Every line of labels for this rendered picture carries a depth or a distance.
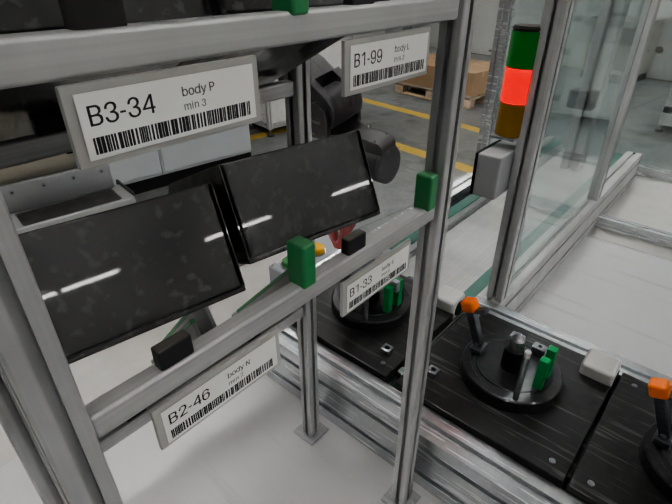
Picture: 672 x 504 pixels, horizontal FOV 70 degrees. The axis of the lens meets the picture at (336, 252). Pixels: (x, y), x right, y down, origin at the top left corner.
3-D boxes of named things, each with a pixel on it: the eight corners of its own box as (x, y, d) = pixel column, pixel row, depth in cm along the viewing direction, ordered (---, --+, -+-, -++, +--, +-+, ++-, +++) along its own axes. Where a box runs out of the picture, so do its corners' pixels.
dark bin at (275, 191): (151, 259, 58) (129, 199, 56) (246, 227, 65) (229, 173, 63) (249, 265, 35) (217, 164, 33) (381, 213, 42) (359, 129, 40)
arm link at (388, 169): (343, 80, 73) (304, 100, 68) (406, 92, 67) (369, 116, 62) (350, 151, 81) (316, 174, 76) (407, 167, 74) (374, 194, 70)
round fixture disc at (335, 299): (315, 308, 84) (314, 299, 83) (364, 275, 94) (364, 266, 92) (379, 344, 77) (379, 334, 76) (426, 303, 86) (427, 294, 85)
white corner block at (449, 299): (428, 312, 87) (430, 294, 85) (441, 301, 90) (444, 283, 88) (451, 323, 84) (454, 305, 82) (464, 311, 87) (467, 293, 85)
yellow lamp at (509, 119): (488, 134, 75) (494, 102, 73) (502, 127, 79) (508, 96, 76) (519, 140, 73) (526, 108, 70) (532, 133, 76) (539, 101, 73)
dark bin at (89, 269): (15, 319, 48) (-15, 249, 47) (144, 273, 55) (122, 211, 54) (26, 382, 25) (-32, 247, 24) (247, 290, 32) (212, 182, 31)
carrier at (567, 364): (393, 391, 71) (399, 325, 64) (470, 314, 86) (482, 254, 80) (560, 493, 57) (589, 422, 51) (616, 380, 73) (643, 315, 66)
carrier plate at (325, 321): (275, 319, 85) (274, 309, 84) (359, 264, 101) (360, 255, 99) (385, 386, 72) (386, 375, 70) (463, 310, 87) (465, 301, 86)
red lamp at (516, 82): (494, 101, 73) (499, 67, 70) (508, 95, 76) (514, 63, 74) (526, 107, 70) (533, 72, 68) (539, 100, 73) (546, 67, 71)
